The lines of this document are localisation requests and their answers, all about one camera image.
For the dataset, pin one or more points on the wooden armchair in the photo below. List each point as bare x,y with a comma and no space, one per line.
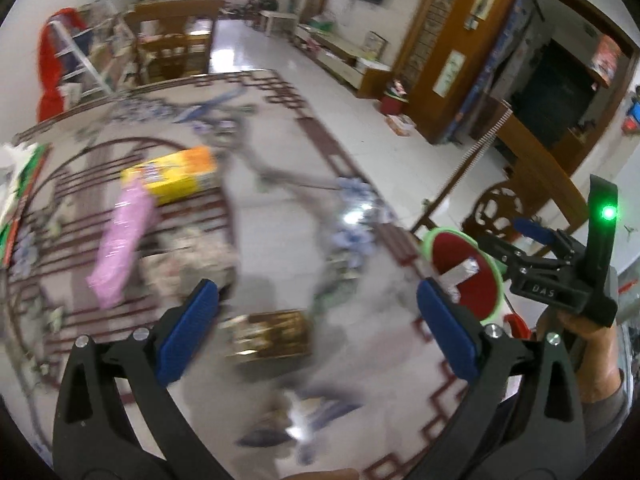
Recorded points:
175,45

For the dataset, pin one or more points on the pink plastic wrapper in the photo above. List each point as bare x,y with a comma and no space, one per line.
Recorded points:
122,240

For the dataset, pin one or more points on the red round lid green rim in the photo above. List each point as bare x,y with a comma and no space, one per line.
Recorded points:
455,255

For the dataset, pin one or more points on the gold brown packet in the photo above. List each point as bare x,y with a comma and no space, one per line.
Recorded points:
270,335

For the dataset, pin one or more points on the wooden partition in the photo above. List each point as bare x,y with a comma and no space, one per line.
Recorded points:
440,35

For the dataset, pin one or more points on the crumpled printed paper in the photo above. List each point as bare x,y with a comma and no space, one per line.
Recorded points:
190,260

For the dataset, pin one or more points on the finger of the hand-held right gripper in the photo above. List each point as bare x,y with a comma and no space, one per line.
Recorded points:
535,230
505,255

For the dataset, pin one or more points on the red bucket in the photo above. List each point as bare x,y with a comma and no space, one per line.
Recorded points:
395,102

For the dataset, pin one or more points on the carved wooden chair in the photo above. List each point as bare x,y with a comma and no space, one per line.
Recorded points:
530,180

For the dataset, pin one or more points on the red wall poster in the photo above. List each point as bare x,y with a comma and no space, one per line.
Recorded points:
606,60

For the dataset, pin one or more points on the person's right forearm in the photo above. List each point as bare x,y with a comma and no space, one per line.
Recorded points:
610,420

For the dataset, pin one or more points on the white side table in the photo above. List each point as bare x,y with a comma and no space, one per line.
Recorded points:
277,21

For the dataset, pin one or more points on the yellow cardboard box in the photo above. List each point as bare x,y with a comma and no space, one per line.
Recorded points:
170,172

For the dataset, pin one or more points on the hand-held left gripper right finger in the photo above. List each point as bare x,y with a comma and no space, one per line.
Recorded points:
447,330

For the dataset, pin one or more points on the low television cabinet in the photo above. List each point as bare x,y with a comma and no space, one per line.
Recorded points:
345,60

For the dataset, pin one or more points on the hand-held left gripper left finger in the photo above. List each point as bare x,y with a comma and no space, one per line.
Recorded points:
187,330

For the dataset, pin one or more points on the red cloth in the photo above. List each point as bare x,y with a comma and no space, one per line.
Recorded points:
50,75

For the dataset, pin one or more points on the person's right hand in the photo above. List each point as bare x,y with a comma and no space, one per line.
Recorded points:
592,355

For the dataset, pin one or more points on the white folding rack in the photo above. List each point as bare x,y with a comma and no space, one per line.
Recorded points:
87,60

